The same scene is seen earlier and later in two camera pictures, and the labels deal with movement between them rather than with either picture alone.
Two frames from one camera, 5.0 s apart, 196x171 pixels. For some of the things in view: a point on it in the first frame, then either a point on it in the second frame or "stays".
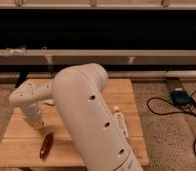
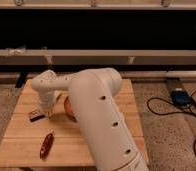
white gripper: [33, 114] → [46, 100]
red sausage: [46, 145] stays
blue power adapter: [180, 97] stays
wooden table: [50, 146] stays
